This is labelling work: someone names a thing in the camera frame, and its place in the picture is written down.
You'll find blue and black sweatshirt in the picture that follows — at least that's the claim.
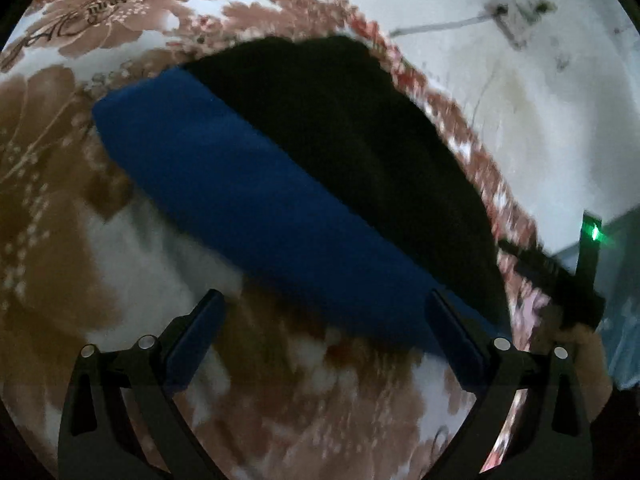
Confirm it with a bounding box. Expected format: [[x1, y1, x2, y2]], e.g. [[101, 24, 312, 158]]
[[92, 36, 511, 350]]

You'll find right hand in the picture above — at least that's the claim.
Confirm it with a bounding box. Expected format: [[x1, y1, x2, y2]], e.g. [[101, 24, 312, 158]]
[[529, 304, 613, 422]]

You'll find brown floral blanket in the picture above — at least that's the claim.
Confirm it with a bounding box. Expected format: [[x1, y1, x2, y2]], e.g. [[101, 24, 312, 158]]
[[1, 0, 537, 479]]

